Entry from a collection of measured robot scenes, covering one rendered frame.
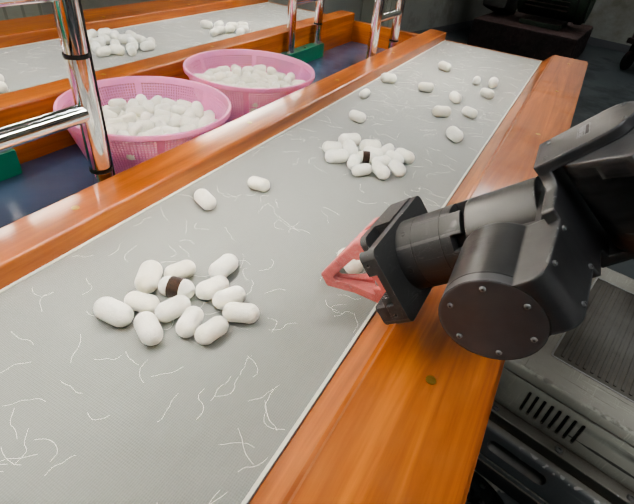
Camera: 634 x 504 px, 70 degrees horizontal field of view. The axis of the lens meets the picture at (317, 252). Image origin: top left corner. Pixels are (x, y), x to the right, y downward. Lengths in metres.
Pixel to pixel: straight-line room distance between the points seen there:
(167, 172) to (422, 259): 0.37
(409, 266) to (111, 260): 0.30
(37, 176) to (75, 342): 0.44
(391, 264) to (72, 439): 0.25
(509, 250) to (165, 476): 0.26
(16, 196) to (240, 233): 0.37
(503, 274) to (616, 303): 0.84
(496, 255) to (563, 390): 0.60
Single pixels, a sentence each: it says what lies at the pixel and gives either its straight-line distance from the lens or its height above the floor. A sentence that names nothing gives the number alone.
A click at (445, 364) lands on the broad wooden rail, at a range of 0.39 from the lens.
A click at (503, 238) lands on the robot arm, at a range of 0.28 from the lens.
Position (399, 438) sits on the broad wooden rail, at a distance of 0.34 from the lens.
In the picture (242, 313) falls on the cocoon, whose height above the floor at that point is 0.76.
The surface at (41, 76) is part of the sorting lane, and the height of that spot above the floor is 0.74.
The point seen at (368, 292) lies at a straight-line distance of 0.39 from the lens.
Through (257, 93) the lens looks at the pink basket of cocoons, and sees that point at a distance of 0.89.
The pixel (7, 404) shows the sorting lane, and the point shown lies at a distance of 0.41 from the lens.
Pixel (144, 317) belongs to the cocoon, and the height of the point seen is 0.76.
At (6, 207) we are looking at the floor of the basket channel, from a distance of 0.76.
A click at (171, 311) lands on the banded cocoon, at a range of 0.42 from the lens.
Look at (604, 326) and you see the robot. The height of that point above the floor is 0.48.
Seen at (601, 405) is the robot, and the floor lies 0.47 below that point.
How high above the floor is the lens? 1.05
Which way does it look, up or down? 38 degrees down
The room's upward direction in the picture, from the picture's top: 7 degrees clockwise
